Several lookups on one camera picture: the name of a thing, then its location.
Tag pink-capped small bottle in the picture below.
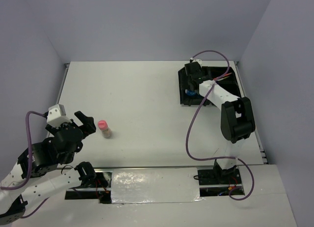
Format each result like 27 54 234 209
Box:
98 120 112 139

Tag blue slime jar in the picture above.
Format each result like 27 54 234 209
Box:
185 89 197 97

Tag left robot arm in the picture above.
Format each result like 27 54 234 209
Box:
0 107 96 225

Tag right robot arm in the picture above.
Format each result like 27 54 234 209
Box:
184 58 256 183

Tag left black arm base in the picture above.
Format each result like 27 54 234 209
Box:
65 162 112 204

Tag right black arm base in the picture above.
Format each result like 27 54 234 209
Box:
193 161 244 197

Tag black four-compartment tray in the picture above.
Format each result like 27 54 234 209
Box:
178 66 241 106

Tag silver foil-covered panel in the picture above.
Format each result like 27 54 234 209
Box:
111 168 201 204

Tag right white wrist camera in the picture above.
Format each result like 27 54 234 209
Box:
189 57 202 66

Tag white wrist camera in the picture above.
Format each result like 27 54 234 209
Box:
189 57 202 66
47 104 71 128

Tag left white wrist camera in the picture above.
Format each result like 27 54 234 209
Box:
47 104 71 128

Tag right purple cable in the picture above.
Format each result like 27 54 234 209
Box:
185 50 255 200

